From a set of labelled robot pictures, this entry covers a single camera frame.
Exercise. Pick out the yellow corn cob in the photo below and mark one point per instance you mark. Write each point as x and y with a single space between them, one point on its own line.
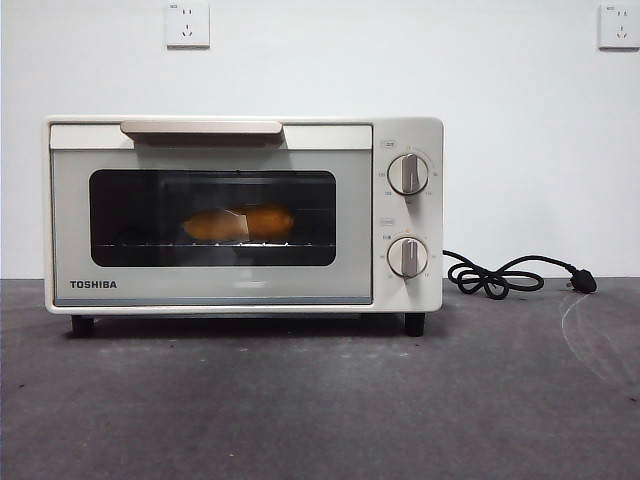
212 225

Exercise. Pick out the black oven foot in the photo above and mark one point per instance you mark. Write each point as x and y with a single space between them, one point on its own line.
414 324
82 326

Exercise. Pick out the cream Toshiba toaster oven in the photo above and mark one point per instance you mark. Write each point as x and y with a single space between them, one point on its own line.
410 135

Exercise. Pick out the cream timer knob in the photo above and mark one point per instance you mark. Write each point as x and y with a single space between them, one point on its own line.
408 257

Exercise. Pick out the cream temperature knob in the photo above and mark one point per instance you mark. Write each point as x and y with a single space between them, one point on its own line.
408 174

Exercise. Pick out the white wall socket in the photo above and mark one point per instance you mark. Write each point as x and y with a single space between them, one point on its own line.
620 27
188 27

